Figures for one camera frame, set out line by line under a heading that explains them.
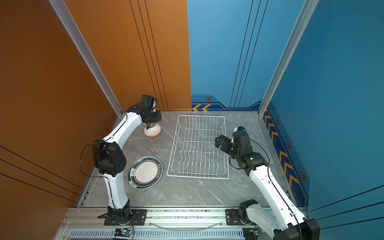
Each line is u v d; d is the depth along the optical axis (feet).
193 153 2.93
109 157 1.70
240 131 2.24
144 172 2.83
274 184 1.48
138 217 2.42
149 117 2.56
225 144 2.20
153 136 3.32
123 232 2.32
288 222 1.26
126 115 2.08
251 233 2.31
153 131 3.57
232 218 2.38
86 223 2.38
